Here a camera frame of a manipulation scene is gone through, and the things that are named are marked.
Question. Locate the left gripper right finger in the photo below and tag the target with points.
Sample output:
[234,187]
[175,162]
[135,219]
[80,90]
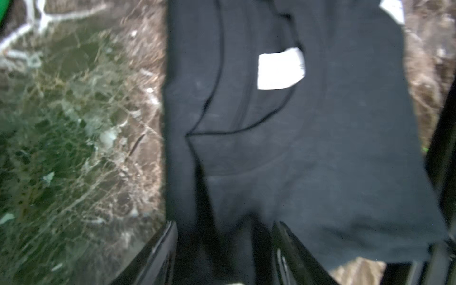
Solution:
[295,265]

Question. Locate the black t-shirt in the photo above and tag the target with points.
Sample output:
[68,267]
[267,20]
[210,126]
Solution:
[295,112]

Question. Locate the green plastic basket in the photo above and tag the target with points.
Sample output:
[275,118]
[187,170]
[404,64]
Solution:
[4,7]

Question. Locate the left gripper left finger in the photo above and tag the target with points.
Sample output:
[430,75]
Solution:
[154,264]

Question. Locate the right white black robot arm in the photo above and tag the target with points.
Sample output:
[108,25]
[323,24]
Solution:
[441,169]

